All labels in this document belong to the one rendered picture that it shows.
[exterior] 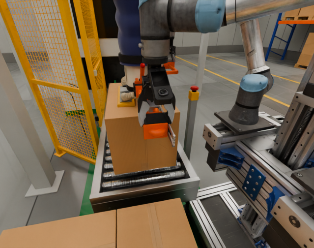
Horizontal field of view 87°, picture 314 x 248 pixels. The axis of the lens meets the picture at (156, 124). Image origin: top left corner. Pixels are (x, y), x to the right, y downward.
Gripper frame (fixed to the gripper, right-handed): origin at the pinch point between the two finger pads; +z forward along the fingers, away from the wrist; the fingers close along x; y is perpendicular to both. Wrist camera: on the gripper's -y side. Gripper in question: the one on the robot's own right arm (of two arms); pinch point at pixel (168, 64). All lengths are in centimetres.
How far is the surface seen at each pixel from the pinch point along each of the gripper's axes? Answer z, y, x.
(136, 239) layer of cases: 67, 91, -36
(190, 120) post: 49, 10, 21
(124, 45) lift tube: -18, 37, -34
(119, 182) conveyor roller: 67, 54, -45
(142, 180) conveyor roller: 67, 54, -29
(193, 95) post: 23.5, 10.7, 20.4
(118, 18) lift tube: -30, 35, -35
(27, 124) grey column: 47, -7, -123
